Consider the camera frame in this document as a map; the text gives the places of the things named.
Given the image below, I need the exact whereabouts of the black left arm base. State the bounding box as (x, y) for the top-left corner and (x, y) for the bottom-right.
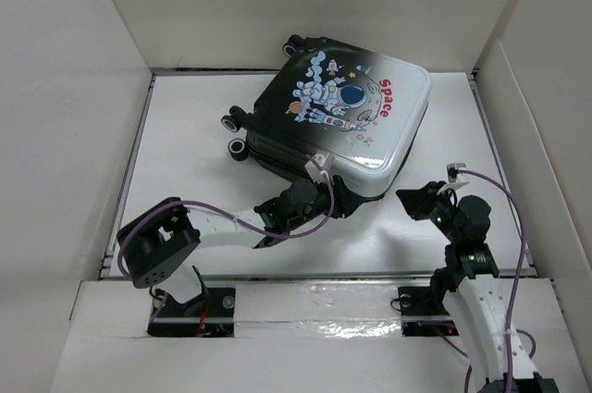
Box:
(147, 287), (236, 338)

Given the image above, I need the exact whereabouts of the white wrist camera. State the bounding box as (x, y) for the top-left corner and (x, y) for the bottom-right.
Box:
(438, 163), (468, 194)
(304, 152), (334, 183)

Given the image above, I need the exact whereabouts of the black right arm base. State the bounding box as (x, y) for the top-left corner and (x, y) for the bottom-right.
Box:
(390, 286), (458, 338)

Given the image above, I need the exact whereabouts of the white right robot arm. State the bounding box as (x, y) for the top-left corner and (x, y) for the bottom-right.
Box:
(396, 181), (558, 392)

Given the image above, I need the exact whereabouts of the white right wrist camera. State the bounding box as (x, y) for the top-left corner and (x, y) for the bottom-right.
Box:
(438, 163), (468, 194)

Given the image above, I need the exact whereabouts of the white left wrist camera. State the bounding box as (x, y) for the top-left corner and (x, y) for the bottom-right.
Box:
(304, 152), (334, 183)

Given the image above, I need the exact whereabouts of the black white space suitcase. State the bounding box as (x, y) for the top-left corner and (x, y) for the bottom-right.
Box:
(221, 34), (431, 200)

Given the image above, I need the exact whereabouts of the aluminium mounting rail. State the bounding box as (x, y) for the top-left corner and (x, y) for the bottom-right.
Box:
(154, 310), (452, 326)

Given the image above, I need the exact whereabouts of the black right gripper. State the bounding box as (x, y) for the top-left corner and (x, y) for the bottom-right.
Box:
(393, 180), (461, 242)

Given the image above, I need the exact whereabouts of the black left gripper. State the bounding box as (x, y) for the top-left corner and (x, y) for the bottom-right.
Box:
(287, 172), (361, 231)

